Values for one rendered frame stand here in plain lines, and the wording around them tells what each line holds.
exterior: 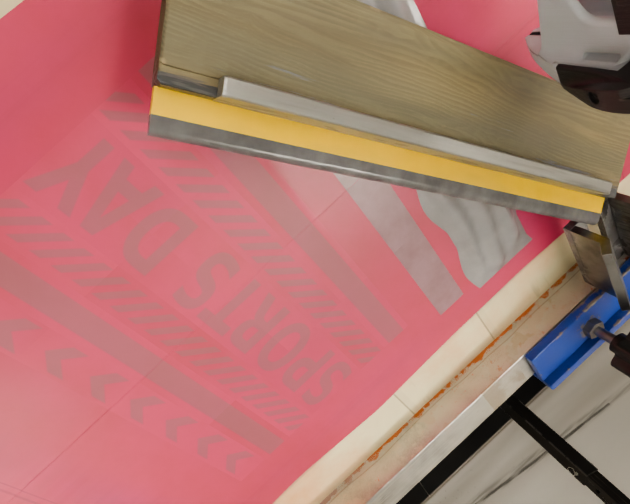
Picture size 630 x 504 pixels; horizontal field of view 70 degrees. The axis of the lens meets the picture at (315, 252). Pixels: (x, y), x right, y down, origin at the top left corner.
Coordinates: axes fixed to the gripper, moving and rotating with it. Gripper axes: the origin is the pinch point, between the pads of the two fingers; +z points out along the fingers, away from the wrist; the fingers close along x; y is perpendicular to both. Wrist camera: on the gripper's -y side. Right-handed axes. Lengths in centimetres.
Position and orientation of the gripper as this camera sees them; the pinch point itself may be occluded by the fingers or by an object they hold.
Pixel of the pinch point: (549, 46)
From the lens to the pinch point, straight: 37.2
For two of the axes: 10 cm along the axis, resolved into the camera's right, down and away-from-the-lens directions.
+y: -5.6, -6.2, -5.4
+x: -7.3, 6.8, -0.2
